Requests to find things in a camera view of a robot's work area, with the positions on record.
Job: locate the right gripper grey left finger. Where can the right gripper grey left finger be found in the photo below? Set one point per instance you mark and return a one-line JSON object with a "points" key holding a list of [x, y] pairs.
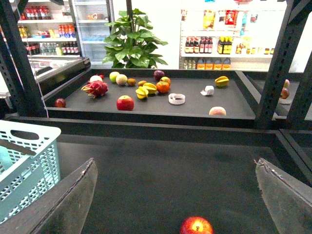
{"points": [[62, 210]]}

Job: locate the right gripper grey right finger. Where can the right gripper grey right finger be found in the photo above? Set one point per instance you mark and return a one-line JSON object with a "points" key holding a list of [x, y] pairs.
{"points": [[288, 200]]}

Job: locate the light blue plastic basket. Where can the light blue plastic basket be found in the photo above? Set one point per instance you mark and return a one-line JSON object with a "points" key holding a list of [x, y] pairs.
{"points": [[24, 178]]}

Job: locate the red yellow mango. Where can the red yellow mango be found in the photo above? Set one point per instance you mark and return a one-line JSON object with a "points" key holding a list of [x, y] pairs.
{"points": [[166, 79]]}

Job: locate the red apple near gripper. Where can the red apple near gripper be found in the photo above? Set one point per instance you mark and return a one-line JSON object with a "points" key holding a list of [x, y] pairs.
{"points": [[196, 225]]}

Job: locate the red fruit side tray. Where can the red fruit side tray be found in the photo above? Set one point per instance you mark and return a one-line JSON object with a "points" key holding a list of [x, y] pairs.
{"points": [[284, 93]]}

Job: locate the small dark red fruit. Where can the small dark red fruit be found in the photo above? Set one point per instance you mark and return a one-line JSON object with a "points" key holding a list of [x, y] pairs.
{"points": [[60, 103]]}

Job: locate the pale peach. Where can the pale peach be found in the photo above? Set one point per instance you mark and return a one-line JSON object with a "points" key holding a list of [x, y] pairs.
{"points": [[217, 111]]}

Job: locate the black fruit tray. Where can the black fruit tray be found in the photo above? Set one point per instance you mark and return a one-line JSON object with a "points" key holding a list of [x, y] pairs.
{"points": [[239, 98]]}

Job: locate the red apple on tray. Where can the red apple on tray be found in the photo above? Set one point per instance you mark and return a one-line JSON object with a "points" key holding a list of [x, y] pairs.
{"points": [[125, 103]]}

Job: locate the pink dragon fruit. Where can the pink dragon fruit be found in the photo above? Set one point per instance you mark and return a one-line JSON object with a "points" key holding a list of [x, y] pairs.
{"points": [[95, 88]]}

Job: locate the yellow starfruit right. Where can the yellow starfruit right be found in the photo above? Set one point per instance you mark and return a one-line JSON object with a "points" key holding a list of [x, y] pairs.
{"points": [[222, 81]]}

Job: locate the yellow starfruit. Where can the yellow starfruit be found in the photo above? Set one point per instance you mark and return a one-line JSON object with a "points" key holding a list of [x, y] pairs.
{"points": [[142, 92], [222, 81], [150, 87]]}

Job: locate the white paper roll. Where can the white paper roll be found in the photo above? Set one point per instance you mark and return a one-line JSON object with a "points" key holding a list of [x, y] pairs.
{"points": [[208, 91]]}

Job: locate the glass freezer cabinet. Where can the glass freezer cabinet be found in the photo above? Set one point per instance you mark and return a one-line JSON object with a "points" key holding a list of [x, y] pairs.
{"points": [[51, 73]]}

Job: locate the white round fruit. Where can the white round fruit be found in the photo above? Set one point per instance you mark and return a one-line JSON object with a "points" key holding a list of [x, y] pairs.
{"points": [[95, 78]]}

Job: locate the yellow starfruit front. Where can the yellow starfruit front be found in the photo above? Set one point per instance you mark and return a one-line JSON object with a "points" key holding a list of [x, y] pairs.
{"points": [[142, 92]]}

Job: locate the green apple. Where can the green apple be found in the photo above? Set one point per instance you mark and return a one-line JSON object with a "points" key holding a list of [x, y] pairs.
{"points": [[113, 76]]}

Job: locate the pale melon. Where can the pale melon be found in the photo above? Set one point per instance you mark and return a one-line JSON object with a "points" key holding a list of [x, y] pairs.
{"points": [[121, 79]]}

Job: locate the brown kiwi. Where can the brown kiwi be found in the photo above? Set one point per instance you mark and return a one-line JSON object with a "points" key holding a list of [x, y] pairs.
{"points": [[131, 82]]}

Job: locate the small olive fruit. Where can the small olive fruit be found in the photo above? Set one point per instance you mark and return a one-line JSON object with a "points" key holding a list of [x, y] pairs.
{"points": [[141, 83]]}

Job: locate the yellow starfruit middle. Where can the yellow starfruit middle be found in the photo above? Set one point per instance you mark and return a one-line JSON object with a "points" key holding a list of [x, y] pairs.
{"points": [[150, 87]]}

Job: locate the orange persimmon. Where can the orange persimmon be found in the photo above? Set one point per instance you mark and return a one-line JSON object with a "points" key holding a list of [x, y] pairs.
{"points": [[163, 87]]}

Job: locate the dark purple fruit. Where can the dark purple fruit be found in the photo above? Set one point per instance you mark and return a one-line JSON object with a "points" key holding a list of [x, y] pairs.
{"points": [[158, 74]]}

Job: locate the bottle shelf right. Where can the bottle shelf right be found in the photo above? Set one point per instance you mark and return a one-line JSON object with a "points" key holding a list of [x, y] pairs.
{"points": [[229, 34]]}

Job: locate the green potted plant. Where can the green potted plant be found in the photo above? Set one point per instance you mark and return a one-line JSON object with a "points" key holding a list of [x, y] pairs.
{"points": [[131, 43]]}

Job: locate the drinks shelf left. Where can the drinks shelf left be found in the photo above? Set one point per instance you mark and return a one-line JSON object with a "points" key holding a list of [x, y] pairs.
{"points": [[47, 28]]}

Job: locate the black shelf post left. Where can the black shelf post left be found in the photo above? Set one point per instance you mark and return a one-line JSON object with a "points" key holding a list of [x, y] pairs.
{"points": [[15, 67]]}

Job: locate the black shelf post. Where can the black shelf post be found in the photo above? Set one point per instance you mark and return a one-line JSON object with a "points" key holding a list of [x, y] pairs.
{"points": [[295, 18], [15, 67]]}

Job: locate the black shelf post right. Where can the black shelf post right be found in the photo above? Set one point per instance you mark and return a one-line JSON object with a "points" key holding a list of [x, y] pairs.
{"points": [[295, 18]]}

